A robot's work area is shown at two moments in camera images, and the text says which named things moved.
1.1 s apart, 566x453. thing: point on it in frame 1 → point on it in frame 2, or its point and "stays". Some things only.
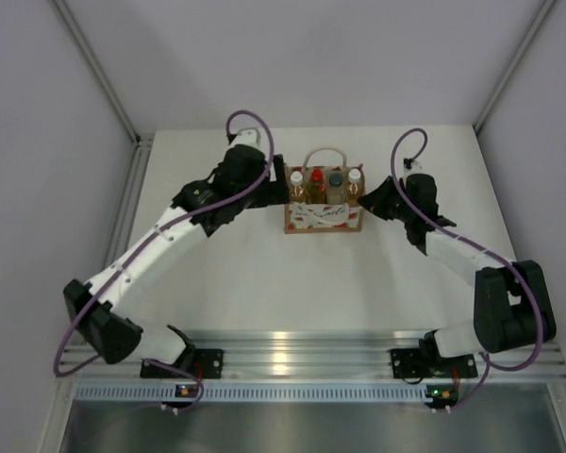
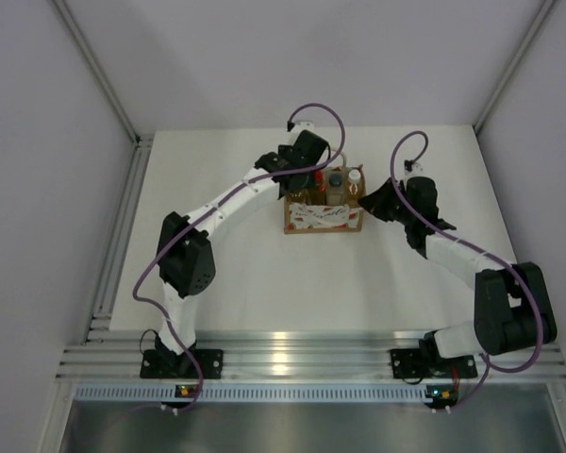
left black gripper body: [254, 198] → [308, 179]
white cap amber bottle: [297, 189] stays
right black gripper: [375, 201] stays
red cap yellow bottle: [317, 188] stays
